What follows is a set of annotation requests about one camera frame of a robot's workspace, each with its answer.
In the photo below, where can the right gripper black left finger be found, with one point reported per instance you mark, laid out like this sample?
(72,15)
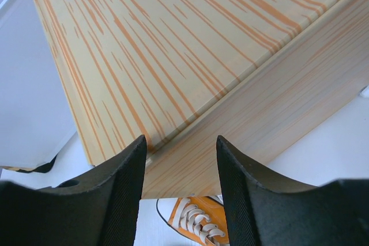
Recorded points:
(98,207)

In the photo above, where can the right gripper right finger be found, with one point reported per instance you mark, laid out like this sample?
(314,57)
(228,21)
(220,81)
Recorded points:
(263,207)

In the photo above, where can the white translucent cabinet door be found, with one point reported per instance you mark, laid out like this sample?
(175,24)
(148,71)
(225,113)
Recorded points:
(36,121)

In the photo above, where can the orange canvas sneaker upper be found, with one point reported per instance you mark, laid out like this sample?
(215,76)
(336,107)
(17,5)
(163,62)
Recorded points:
(200,219)

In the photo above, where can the wooden two-shelf shoe cabinet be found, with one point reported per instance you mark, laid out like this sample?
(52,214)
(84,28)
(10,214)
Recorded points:
(261,73)

